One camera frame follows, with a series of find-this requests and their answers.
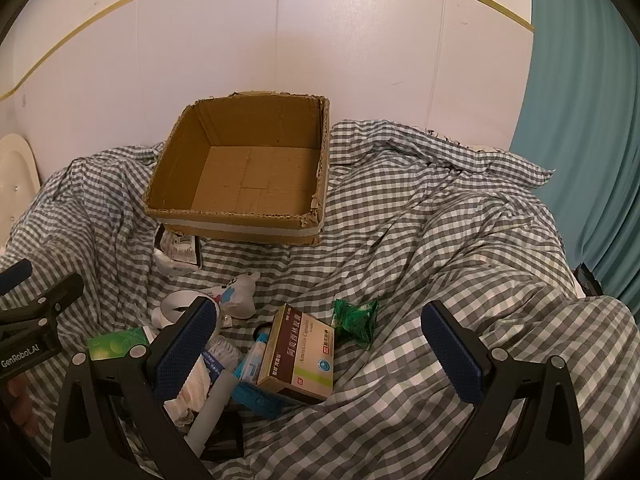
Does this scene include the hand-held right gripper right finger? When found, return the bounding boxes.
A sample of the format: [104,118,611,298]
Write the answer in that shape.
[421,301,586,480]

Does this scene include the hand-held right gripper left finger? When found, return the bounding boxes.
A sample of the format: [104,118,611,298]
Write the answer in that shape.
[50,296,221,480]

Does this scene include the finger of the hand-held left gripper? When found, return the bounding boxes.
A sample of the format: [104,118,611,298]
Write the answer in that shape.
[0,259,34,297]
[0,272,85,328]

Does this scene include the white paper strip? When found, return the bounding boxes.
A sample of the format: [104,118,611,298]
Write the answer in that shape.
[152,290,206,328]

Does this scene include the white comb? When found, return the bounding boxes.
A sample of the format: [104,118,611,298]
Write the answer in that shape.
[184,369,237,460]

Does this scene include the black box with white label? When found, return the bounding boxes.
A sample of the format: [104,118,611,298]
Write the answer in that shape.
[154,227,202,268]

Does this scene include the green foil packet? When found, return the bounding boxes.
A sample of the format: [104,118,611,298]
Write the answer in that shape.
[331,299,380,350]

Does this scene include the cardboard box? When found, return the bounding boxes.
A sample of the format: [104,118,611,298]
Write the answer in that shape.
[144,91,332,247]

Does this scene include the person's left hand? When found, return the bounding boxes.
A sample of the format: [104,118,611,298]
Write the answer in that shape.
[7,374,49,438]

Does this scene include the green card box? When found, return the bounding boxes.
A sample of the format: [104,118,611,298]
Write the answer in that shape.
[87,327,153,363]

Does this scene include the white printed plastic wrapper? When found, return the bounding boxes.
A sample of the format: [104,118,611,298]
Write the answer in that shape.
[207,272,262,321]

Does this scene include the white padded headboard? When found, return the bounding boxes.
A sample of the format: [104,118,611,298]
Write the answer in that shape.
[0,132,42,256]

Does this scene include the black square case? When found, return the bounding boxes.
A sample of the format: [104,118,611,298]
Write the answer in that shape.
[200,405,246,461]

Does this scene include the brown and white medicine box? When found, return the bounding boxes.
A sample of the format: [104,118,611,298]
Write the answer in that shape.
[257,304,337,403]

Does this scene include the grey checked blanket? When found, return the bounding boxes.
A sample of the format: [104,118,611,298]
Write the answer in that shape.
[0,120,640,480]

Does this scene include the dark object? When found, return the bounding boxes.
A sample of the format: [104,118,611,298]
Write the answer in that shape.
[575,262,606,297]

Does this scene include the teal curtain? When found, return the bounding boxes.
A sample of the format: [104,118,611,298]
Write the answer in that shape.
[507,0,640,306]

